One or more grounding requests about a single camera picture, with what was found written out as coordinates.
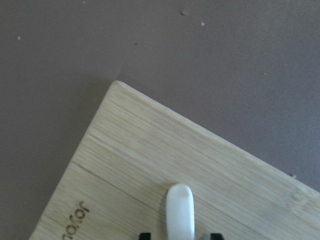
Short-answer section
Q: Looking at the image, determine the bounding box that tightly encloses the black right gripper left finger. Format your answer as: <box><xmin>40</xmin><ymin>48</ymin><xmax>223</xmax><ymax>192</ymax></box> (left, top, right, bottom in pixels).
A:
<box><xmin>138</xmin><ymin>232</ymin><xmax>151</xmax><ymax>240</ymax></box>

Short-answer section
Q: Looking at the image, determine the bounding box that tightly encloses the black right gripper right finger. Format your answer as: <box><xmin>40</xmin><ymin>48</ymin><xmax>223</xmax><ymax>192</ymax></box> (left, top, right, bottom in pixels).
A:
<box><xmin>199</xmin><ymin>232</ymin><xmax>223</xmax><ymax>240</ymax></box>

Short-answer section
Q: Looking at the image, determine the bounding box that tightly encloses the white ceramic spoon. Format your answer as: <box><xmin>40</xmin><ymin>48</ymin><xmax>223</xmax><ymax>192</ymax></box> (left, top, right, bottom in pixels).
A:
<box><xmin>165</xmin><ymin>183</ymin><xmax>195</xmax><ymax>240</ymax></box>

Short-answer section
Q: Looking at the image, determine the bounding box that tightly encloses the bamboo cutting board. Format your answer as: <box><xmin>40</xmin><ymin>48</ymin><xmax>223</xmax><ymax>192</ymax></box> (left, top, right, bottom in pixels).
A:
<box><xmin>30</xmin><ymin>81</ymin><xmax>320</xmax><ymax>240</ymax></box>

